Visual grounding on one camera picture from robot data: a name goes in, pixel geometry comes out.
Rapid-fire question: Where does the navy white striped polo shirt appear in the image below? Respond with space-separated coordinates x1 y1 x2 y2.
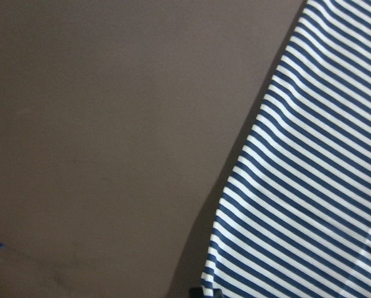
201 1 371 297

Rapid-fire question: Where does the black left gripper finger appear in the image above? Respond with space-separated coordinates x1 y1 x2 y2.
189 287 222 298

